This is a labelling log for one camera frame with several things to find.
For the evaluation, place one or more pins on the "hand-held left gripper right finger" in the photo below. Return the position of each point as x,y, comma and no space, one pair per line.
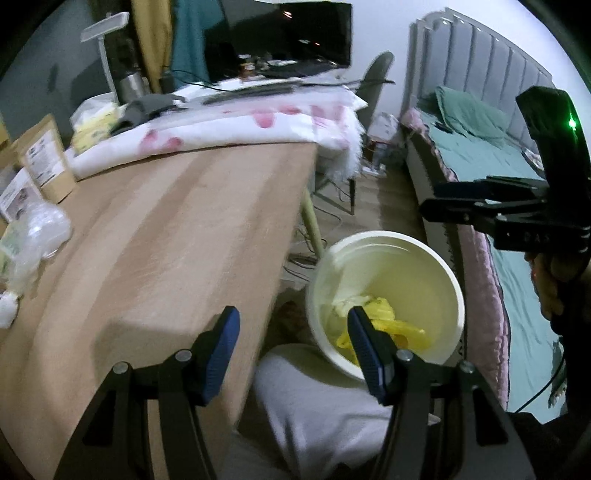
369,355

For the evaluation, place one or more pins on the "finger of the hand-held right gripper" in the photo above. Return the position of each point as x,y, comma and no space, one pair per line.
485,188
452,211

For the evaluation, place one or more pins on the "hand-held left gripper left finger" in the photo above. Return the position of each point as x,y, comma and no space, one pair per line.
221,355

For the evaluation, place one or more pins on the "yellow plastic bag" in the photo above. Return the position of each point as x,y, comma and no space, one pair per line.
397,325

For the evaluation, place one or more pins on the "pale green plastic bag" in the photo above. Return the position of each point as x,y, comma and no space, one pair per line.
344,308

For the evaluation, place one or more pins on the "cream plastic bucket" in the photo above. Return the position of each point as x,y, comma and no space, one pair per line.
397,267

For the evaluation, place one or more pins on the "person's right hand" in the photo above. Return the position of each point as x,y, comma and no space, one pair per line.
549,290

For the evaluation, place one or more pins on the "bed with teal sheet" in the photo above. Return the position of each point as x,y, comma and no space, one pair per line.
498,194

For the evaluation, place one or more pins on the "green pillow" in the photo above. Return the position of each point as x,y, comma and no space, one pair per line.
471,113

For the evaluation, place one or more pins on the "black remote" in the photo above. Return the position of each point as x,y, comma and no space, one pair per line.
441,125

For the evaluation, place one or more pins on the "person's legs white pants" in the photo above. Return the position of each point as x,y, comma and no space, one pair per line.
318,415

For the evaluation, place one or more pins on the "grey padded headboard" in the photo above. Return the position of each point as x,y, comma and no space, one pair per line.
480,60

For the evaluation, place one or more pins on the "grey chair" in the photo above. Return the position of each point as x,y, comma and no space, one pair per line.
374,78

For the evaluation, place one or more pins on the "black desktop keyboard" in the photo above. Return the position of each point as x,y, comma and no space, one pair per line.
298,69

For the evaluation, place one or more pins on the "small clear plastic bag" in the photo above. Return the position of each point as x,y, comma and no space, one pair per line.
44,228

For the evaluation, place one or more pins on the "white crumpled paper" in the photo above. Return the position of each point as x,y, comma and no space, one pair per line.
7,309

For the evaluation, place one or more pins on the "black monitor with red light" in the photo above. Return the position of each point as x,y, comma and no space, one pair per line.
314,32

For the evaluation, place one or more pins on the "floral white tablecloth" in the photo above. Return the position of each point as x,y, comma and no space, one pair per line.
221,127

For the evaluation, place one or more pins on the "dark flat keyboard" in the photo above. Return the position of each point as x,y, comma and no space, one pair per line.
249,93

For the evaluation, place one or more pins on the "pale green packet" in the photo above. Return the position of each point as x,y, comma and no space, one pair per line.
8,251

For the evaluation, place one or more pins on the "brown jar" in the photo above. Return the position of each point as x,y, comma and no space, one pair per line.
247,68

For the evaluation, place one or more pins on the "white leaflet packet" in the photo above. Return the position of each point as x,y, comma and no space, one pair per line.
18,196

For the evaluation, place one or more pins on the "grey cloth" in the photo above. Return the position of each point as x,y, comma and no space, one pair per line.
143,108

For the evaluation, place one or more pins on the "kraft paper pouch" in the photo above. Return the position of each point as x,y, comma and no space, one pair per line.
46,157

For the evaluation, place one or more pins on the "steel thermos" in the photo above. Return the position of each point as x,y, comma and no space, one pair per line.
131,85

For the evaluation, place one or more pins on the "teal curtain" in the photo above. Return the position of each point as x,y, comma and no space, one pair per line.
194,37

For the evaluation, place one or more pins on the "narrow yellow curtain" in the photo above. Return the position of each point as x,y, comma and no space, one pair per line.
150,41

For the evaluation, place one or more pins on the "white desk lamp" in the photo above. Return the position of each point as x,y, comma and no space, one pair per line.
104,27

